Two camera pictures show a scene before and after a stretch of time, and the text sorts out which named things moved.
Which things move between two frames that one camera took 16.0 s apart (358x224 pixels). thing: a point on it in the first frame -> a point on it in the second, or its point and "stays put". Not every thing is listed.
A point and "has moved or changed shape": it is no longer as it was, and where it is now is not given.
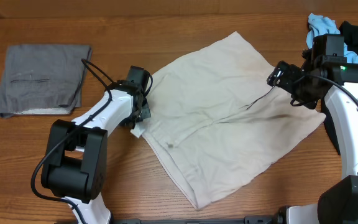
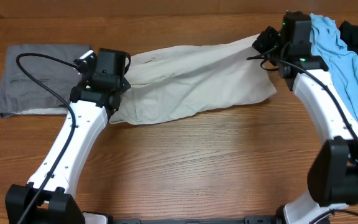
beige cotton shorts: (217, 122) has moved or changed shape
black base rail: (266, 219) stays put
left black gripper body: (139, 114) -> (123, 84)
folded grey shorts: (42, 79) stays put
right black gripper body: (304, 91) -> (268, 45)
